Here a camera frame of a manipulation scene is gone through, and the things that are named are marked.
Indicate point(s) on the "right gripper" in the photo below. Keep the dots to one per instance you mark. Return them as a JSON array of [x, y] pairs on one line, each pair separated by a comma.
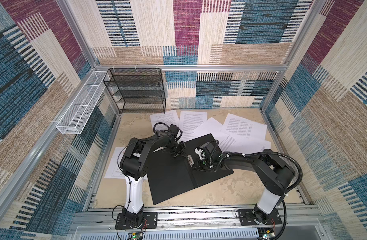
[[197, 162]]

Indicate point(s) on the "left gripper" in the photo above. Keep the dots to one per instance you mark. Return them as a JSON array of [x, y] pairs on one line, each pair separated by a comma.
[[180, 153]]

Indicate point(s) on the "orange black file folder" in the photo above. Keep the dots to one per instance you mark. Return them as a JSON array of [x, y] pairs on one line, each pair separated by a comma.
[[170, 176]]

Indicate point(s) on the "white paper technical drawing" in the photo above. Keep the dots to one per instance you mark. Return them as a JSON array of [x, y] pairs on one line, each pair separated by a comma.
[[113, 171]]

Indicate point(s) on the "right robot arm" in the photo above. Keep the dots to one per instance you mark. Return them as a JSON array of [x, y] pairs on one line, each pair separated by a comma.
[[278, 173]]

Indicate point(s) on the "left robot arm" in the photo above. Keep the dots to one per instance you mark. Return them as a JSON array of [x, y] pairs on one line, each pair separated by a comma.
[[134, 165]]

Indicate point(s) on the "blank-side white sheet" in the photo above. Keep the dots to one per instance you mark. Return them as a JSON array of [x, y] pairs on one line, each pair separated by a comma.
[[213, 127]]

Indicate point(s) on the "far right printed sheet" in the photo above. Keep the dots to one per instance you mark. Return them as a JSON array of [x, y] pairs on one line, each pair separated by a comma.
[[238, 126]]

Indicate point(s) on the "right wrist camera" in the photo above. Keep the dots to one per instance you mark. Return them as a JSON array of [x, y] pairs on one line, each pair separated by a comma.
[[208, 149]]

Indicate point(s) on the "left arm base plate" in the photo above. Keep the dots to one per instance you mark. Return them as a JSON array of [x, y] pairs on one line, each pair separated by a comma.
[[142, 220]]

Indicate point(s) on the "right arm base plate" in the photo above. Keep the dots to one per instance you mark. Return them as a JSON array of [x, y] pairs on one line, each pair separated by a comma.
[[255, 217]]

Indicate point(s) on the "black wire mesh shelf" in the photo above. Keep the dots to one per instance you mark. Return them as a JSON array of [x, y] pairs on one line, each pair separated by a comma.
[[136, 90]]

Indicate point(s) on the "white wire mesh basket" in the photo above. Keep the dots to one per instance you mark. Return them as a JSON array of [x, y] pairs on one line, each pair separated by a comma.
[[78, 113]]

